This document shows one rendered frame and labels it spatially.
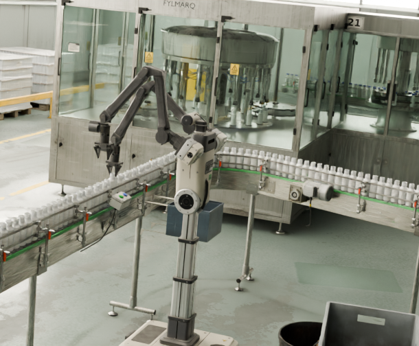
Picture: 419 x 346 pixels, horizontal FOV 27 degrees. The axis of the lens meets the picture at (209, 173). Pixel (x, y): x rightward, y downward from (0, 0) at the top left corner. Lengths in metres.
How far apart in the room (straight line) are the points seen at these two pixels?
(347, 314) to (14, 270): 1.76
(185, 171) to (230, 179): 2.07
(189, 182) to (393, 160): 5.70
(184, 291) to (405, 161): 5.63
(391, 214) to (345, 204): 0.38
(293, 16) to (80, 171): 2.93
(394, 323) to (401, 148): 6.64
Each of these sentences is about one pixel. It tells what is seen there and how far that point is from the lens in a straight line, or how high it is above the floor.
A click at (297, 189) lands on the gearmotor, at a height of 0.96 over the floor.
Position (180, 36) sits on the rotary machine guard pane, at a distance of 9.03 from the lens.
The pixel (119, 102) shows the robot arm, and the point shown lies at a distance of 5.04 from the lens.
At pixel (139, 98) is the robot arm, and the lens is 5.47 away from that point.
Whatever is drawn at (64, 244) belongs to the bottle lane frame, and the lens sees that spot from 5.09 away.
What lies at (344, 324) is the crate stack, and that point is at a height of 1.01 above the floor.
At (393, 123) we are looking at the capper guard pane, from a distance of 10.49.
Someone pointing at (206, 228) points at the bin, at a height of 0.83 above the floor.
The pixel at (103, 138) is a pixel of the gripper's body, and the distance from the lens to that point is 5.10.
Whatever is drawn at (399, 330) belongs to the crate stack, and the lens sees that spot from 3.99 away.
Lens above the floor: 2.44
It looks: 12 degrees down
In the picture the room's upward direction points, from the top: 5 degrees clockwise
